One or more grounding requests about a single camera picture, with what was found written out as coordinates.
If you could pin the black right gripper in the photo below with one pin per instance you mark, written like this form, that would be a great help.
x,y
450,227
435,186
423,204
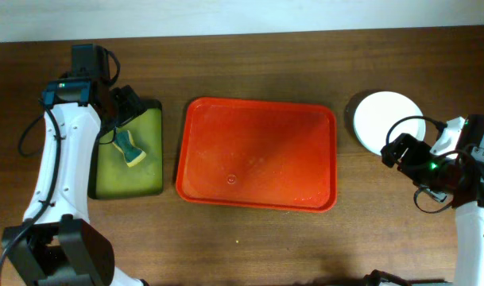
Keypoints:
x,y
402,158

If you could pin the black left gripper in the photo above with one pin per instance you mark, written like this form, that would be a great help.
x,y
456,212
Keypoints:
x,y
127,105

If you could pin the yellow green scrub sponge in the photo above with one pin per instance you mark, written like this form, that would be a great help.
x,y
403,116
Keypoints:
x,y
124,143

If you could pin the cream white plate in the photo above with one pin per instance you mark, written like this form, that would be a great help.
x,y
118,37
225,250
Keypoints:
x,y
377,113

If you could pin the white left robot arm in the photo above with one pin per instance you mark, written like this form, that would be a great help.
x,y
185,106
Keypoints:
x,y
55,244

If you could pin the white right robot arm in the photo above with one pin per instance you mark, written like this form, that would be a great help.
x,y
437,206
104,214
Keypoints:
x,y
468,204

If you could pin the red plastic tray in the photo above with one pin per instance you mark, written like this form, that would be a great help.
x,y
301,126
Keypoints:
x,y
259,154

